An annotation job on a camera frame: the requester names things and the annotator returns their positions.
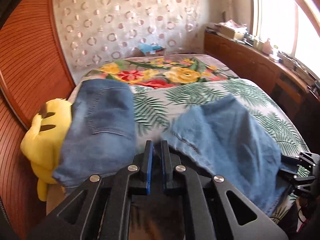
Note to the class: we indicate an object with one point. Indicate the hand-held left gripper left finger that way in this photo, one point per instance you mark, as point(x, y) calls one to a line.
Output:
point(149, 170)

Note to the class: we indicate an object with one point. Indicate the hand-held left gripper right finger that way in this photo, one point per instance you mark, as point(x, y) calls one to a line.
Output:
point(164, 170)

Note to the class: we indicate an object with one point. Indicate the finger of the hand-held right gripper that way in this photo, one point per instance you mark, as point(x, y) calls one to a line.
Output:
point(297, 178)
point(300, 158)

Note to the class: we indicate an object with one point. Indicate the blue denim jeans pants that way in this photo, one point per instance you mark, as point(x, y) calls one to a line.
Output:
point(225, 135)

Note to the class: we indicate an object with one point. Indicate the palm leaf bed sheet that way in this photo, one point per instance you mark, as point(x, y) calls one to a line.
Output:
point(155, 105)

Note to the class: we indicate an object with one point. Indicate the folded blue jeans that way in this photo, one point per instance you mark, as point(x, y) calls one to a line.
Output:
point(100, 120)

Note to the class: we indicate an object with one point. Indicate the floral blanket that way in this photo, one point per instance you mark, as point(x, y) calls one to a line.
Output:
point(182, 75)

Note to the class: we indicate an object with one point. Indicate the yellow plush toy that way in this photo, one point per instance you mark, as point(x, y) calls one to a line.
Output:
point(45, 145)

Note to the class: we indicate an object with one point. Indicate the wooden cabinet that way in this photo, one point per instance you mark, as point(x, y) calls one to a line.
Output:
point(250, 60)

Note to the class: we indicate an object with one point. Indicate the pink bottle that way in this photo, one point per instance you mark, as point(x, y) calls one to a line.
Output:
point(268, 46)

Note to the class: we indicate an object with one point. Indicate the small cardboard box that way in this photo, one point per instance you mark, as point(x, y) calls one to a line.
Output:
point(156, 53)

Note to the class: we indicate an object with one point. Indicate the light blue cloth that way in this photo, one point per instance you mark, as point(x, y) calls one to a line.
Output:
point(147, 47)

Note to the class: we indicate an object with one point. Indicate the window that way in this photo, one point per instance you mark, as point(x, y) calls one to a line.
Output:
point(280, 17)

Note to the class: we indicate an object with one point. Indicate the beige cardboard box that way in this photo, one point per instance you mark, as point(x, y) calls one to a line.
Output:
point(232, 32)

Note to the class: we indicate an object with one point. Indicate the circle patterned curtain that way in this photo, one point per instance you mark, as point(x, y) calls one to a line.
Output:
point(125, 17)

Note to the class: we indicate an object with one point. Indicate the wooden headboard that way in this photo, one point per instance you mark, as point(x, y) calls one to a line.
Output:
point(25, 67)

